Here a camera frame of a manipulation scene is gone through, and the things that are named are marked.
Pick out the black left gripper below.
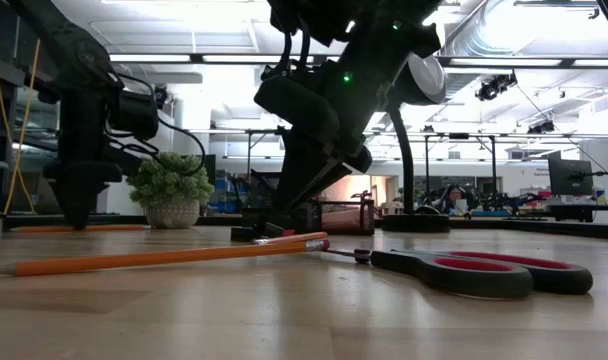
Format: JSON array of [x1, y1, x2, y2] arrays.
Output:
[[43, 99, 124, 230]]

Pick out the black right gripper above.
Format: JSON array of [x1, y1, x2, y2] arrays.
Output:
[[253, 29, 425, 214]]

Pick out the black binder clip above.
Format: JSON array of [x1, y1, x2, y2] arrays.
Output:
[[230, 225, 258, 243], [256, 222, 285, 239]]

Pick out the black and red scissors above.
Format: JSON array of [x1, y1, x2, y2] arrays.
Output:
[[323, 247, 594, 300]]

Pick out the black gooseneck desk lamp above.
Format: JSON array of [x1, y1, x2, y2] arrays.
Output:
[[383, 52, 451, 234]]

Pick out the green artificial plant white pot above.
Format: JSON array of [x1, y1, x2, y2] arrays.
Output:
[[126, 151, 216, 230]]

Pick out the blue storage bins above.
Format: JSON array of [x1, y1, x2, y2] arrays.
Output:
[[208, 169, 249, 215]]

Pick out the black ceiling spotlight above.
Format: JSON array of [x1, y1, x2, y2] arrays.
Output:
[[526, 119, 556, 135], [475, 71, 519, 103], [152, 84, 171, 108]]

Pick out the person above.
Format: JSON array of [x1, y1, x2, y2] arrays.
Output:
[[444, 183, 469, 215]]

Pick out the black computer monitor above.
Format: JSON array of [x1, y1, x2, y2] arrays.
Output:
[[547, 157, 594, 198]]

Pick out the yellow cable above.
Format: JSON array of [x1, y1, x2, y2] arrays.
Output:
[[0, 0, 41, 217]]

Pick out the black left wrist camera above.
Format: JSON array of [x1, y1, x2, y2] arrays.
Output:
[[107, 91, 160, 142]]

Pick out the black metal table frame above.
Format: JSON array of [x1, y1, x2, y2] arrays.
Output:
[[0, 212, 608, 242]]

